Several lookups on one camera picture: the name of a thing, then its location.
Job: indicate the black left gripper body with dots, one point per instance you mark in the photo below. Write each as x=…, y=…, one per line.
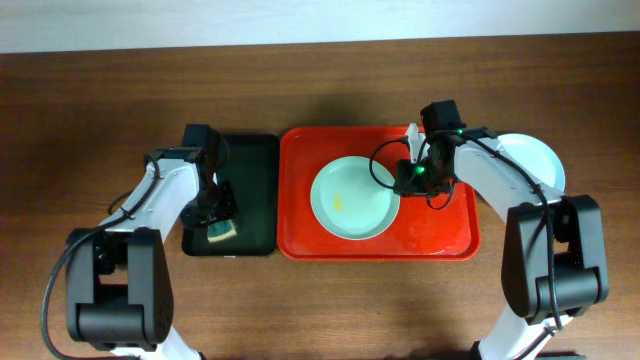
x=217, y=203

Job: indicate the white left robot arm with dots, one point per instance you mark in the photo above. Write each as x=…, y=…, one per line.
x=118, y=290

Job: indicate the green plate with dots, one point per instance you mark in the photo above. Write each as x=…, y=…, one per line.
x=351, y=198

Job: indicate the light blue plate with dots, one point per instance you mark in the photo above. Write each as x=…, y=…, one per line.
x=537, y=157

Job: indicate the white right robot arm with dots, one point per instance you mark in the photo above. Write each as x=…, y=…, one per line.
x=554, y=265

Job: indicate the yellow green sponge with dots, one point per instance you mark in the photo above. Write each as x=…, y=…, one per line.
x=221, y=231

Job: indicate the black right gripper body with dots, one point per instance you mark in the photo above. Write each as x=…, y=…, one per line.
x=420, y=177

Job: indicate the black plastic tray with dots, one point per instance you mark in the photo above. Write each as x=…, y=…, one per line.
x=252, y=171

